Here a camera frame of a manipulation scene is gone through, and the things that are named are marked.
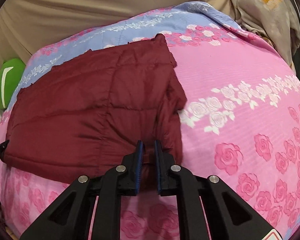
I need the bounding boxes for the maroon quilted puffer jacket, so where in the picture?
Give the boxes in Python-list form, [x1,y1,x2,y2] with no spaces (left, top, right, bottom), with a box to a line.
[2,34,187,184]

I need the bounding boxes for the green pillow with white stripe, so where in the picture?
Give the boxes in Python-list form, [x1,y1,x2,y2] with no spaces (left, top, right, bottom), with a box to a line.
[0,58,26,109]

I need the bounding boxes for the pink floral bed sheet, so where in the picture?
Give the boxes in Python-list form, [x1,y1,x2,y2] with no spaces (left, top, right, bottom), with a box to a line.
[0,2,300,239]

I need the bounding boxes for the beige curtain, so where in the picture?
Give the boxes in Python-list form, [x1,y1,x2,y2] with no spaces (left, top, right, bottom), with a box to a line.
[0,0,235,68]

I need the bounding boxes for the beige floral blanket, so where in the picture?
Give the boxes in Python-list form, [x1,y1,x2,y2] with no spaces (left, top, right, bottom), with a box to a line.
[231,0,300,69]

